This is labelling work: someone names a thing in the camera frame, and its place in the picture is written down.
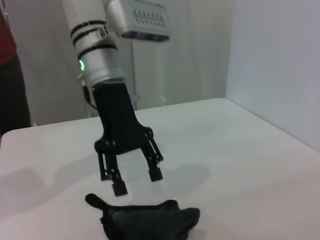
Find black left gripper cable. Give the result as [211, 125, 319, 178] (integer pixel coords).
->
[82, 79, 100, 111]

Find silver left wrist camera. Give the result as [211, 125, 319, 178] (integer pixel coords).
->
[104, 0, 173, 43]

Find dark blue rag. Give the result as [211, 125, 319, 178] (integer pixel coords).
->
[84, 192, 201, 240]

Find person in red shirt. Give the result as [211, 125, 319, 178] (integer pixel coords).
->
[0, 9, 33, 138]

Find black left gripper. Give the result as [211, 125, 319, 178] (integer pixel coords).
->
[90, 83, 165, 197]

